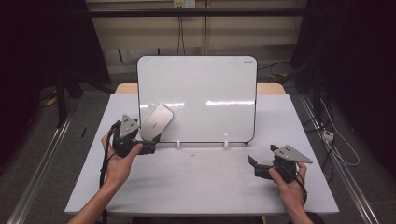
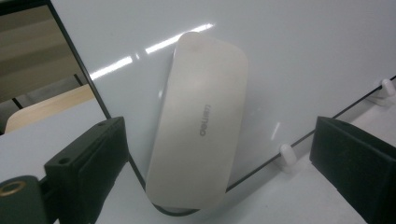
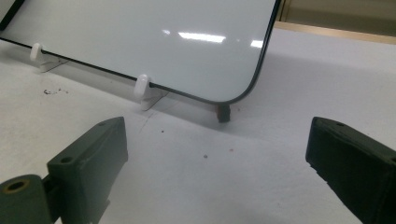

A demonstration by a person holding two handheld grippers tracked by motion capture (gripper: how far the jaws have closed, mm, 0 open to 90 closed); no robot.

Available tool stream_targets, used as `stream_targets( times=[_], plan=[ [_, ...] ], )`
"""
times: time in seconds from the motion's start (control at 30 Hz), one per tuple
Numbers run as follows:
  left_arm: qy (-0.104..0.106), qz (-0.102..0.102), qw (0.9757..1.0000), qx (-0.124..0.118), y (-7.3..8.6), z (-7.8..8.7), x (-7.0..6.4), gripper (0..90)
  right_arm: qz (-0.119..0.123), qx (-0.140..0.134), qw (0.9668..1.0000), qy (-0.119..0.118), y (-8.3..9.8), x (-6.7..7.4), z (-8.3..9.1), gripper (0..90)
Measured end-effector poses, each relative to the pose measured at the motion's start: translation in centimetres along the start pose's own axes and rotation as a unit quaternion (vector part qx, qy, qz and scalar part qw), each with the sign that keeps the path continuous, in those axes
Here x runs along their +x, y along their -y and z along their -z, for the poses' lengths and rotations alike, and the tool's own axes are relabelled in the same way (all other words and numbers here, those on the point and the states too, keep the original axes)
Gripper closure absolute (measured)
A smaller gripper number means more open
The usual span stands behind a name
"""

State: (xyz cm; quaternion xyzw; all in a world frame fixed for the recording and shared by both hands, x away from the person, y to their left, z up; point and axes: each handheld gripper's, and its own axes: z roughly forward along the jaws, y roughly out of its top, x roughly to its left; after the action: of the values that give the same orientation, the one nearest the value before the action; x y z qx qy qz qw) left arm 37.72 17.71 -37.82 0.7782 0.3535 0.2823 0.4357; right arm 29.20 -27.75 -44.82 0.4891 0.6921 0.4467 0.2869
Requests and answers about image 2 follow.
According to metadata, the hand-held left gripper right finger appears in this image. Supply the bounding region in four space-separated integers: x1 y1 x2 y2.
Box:
309 115 396 224

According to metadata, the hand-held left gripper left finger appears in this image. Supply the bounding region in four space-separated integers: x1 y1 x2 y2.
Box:
44 116 131 224

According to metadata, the white whiteboard eraser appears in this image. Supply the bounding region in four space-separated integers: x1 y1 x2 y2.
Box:
145 31 249 210

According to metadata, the light wooden table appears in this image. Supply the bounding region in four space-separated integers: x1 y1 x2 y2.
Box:
4 83 96 135

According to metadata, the white whiteboard stand clip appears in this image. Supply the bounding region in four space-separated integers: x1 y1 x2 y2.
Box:
367 77 396 107
274 143 299 175

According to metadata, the white whiteboard with red scribble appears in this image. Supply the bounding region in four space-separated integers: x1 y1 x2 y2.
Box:
46 0 396 217

